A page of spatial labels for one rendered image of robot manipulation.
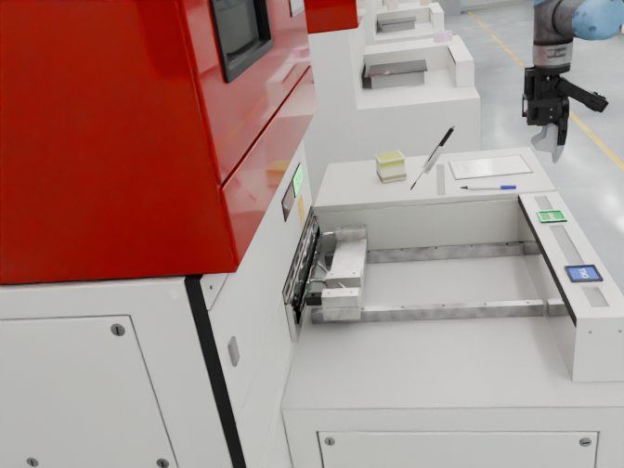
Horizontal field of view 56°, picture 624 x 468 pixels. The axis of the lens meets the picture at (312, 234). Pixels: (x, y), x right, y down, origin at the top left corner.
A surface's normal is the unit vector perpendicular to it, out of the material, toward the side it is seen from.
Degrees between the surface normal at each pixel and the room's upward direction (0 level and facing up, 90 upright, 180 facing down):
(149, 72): 90
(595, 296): 0
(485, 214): 90
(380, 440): 90
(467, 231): 90
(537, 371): 0
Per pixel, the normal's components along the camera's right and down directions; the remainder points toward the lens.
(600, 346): -0.14, 0.44
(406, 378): -0.14, -0.89
